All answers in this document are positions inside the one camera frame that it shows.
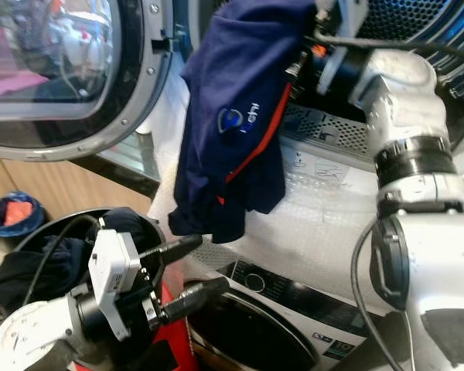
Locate round glass dryer door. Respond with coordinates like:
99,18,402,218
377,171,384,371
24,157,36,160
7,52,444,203
0,0,176,161

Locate dark clothes pile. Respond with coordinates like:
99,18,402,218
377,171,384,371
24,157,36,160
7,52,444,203
0,230,101,316

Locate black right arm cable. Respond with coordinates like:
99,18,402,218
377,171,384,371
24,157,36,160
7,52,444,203
350,216,408,371

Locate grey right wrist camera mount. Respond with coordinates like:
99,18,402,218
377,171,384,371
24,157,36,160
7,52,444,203
312,0,370,95

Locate black round laundry basket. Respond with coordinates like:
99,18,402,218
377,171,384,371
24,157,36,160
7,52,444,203
0,206,165,319

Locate navy garment with red trim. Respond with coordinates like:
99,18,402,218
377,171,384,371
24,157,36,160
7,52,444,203
168,0,319,245

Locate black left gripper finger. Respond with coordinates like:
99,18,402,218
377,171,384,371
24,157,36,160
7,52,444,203
140,233,204,272
160,276,231,323

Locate red cloth scrap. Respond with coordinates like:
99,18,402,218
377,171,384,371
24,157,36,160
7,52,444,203
2,199,34,226

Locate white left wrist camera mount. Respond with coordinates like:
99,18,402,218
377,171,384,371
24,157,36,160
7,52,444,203
88,218,145,342

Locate blue lined waste bin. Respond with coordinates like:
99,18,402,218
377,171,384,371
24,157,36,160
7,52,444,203
0,191,46,250

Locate wooden cabinet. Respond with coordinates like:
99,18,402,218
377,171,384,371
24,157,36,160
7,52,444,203
0,155,159,233

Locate white instruction label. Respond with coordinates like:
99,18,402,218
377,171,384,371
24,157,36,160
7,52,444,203
286,148,357,186

